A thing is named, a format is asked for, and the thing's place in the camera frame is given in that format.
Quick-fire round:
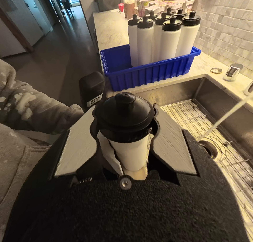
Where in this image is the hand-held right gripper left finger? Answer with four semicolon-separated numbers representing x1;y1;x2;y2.
54;105;99;177

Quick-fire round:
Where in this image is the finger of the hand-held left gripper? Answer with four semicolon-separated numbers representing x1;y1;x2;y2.
96;131;124;176

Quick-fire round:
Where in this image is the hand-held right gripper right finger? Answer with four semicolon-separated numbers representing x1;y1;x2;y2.
149;104;198;176

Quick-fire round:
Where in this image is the white plastic squeeze bottle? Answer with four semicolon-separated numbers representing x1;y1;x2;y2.
108;136;149;171

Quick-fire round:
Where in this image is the black bottle cap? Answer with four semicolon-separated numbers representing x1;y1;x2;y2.
95;92;155;143

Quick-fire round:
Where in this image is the blue plastic bin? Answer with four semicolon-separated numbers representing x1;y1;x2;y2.
100;44;201;92

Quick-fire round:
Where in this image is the person's left forearm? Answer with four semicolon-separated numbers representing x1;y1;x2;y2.
0;59;85;134

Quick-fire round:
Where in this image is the sink drain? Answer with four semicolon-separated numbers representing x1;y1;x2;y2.
198;135;228;162

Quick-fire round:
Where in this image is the stainless steel sink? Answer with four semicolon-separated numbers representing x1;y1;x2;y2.
126;74;253;242

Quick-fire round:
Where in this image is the running water stream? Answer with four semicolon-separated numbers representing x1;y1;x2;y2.
196;92;253;141

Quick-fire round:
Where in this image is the black container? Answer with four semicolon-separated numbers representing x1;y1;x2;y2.
94;0;123;12

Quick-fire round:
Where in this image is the brown box of stir sticks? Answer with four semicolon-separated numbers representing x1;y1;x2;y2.
123;0;136;18

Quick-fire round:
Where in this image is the group of capped white bottles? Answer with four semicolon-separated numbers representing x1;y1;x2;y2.
127;6;201;67

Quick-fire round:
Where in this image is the white hallway door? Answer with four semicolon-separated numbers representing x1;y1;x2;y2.
16;0;53;41

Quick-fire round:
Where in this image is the chrome sink air gap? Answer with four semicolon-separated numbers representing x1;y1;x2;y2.
223;64;244;82

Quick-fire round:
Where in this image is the chrome countertop button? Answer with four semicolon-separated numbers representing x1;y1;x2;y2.
244;81;253;96

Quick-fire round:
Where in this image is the stack of printed noodle cartons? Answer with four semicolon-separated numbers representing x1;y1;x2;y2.
134;0;199;17

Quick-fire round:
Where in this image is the wire sink grid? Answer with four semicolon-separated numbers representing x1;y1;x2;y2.
160;99;253;242

